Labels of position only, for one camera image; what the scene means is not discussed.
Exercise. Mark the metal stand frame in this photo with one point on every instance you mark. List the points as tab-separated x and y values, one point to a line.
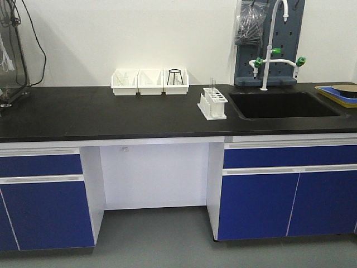
14	76

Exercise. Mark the plastic bag of black pegs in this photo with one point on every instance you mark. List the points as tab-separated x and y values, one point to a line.
250	21

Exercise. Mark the middle white storage bin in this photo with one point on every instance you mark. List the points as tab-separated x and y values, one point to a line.
150	81

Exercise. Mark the black lab sink basin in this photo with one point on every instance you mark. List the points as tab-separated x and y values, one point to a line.
280	105

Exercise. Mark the yellow tray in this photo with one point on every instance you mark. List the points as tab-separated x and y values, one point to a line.
341	102

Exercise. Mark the black wire tripod stand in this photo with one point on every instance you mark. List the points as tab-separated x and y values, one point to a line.
175	76

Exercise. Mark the left white storage bin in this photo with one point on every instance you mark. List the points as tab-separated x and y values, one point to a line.
125	82

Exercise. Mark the right blue cabinet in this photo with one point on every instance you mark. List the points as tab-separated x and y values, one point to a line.
268	192

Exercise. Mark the grey pegboard drying rack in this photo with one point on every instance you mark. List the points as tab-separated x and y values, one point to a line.
243	71

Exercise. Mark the round dark disc plate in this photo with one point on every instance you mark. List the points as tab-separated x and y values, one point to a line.
348	91

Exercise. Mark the white gooseneck lab faucet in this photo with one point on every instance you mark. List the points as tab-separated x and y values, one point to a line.
279	64

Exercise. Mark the white storage bin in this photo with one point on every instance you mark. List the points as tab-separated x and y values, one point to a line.
177	88
150	81
125	82

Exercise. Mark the right white storage bin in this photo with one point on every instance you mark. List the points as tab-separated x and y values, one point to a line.
177	88

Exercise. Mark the blue tray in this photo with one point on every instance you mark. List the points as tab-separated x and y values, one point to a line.
333	93

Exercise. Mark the blue cabinet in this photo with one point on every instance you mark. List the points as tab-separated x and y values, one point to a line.
268	192
43	200

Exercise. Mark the white test tube rack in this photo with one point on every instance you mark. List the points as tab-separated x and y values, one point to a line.
212	104

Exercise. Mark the left blue cabinet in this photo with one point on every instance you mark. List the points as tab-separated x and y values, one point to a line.
43	200

